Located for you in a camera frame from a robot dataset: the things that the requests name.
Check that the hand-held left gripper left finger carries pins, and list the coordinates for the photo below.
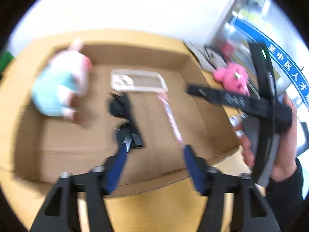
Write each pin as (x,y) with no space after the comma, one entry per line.
(119,164)

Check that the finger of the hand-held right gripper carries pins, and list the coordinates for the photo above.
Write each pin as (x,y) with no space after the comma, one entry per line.
(217,95)

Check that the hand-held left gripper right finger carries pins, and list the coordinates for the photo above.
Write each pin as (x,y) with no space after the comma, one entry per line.
(193,166)

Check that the cardboard box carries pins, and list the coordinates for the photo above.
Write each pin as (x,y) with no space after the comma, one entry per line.
(154,135)

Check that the pink striped pen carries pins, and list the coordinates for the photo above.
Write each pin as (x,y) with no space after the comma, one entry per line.
(172,120)

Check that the black sunglasses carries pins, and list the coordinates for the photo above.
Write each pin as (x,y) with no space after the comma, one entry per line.
(118,107)

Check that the clear phone case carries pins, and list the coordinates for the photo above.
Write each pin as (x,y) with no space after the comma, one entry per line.
(144,81)

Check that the pink pig plush toy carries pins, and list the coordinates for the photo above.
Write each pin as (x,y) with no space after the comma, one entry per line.
(55,84)

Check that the person's right forearm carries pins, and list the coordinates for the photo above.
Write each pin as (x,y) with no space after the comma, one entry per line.
(289,188)

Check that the person's right hand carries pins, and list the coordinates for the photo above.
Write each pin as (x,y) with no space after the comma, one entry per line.
(287,149)

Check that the white cloth bag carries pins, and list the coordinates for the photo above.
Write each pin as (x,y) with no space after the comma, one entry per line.
(205,58)

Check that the small pink soft item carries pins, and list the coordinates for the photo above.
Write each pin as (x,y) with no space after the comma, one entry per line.
(228,47)

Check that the blue banner with white lettering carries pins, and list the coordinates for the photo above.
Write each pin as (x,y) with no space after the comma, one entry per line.
(284,60)

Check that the green cloth table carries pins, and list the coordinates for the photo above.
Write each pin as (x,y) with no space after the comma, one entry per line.
(4,61)

